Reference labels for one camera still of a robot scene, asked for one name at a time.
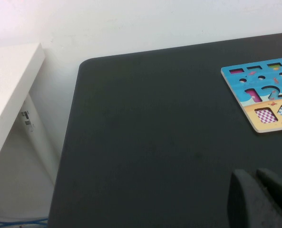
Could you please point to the barcode label sticker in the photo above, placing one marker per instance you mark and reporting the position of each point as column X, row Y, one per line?
column 27, row 118

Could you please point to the colourful wooden number puzzle board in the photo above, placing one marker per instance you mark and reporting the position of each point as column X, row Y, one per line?
column 236, row 82

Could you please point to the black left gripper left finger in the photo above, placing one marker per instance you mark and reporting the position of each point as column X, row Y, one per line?
column 245, row 204

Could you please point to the white side table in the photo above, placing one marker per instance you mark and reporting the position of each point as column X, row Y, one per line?
column 7, row 71

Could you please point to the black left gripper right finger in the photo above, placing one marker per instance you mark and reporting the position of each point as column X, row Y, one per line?
column 278, row 187

